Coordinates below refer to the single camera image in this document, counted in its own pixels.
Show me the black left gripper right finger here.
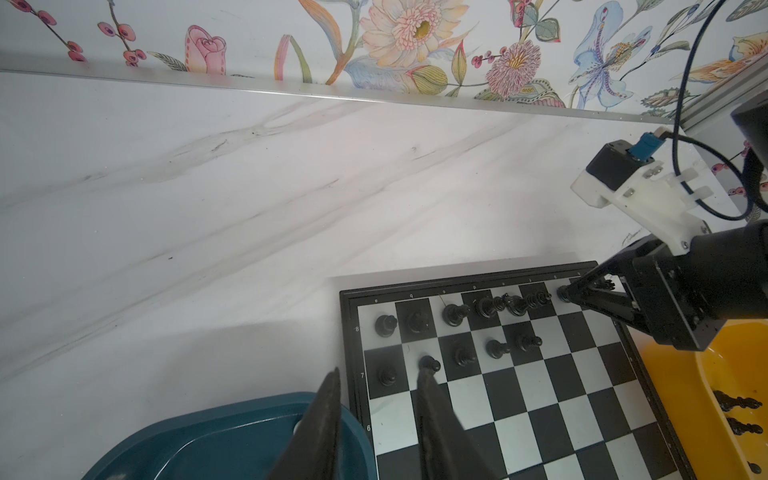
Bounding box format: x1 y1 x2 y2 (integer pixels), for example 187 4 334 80
416 368 495 479

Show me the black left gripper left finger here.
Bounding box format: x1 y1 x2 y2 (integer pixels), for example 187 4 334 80
267 368 341 479

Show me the teal plastic tray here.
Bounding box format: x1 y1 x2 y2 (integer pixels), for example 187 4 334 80
80 391 379 480

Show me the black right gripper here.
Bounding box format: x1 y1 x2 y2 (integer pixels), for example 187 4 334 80
560 235 725 352

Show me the black white chess board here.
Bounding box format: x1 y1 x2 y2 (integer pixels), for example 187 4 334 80
340 262 694 479

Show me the yellow plastic tray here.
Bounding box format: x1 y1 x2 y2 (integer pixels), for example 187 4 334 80
639 320 767 479

